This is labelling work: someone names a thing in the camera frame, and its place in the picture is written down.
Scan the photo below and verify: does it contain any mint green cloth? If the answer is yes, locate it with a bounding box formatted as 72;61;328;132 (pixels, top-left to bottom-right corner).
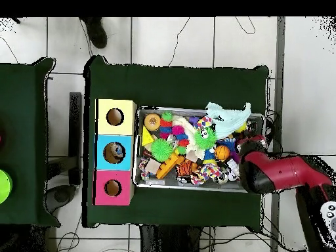
205;101;252;140

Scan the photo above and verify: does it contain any wooden box with three holes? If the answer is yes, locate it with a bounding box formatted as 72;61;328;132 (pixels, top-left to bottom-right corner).
93;98;137;206

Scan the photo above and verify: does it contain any orange basketball toy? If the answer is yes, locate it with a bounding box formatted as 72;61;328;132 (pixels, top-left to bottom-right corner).
214;144;231;161

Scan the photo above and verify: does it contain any green spiky ball with eyes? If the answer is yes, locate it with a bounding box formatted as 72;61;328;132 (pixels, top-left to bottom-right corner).
194;127;218;150

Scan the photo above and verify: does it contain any tiger striped plush toy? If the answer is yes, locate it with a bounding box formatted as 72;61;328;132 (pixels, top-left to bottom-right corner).
176;159;198;177

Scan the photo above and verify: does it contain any dark green table cloth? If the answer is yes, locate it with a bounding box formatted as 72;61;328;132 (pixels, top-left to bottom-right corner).
83;55;270;228

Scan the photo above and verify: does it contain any orange plastic toy block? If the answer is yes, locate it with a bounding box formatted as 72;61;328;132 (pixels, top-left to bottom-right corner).
156;152;185;180

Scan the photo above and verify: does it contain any plain green spiky ball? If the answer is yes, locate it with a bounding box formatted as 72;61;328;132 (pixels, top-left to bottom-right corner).
150;138;174;162

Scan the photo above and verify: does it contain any toy burger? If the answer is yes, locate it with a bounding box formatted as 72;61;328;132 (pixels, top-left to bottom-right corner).
144;113;161;131

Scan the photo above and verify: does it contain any plain wooden cube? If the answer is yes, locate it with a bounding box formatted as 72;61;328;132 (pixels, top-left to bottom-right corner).
144;157;161;175

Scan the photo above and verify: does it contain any yellow toy cheese wedge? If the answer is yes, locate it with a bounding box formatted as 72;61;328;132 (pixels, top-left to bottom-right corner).
141;125;155;147

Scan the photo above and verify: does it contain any black upright panel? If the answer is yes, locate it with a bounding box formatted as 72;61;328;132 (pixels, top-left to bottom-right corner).
68;91;83;186

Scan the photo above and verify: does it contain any person's foot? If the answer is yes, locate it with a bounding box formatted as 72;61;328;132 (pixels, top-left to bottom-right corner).
79;16;108;49

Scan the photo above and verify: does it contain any dark green side table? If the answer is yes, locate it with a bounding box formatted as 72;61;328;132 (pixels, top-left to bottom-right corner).
0;57;61;226

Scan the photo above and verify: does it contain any lime green round object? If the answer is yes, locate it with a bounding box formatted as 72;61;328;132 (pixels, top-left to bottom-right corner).
0;169;13;204

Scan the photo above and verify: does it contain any wire mesh bin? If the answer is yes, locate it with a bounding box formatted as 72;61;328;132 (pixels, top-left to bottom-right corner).
133;106;265;194

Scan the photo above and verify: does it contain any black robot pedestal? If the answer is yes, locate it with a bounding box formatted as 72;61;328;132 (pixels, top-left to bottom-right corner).
138;224;204;252

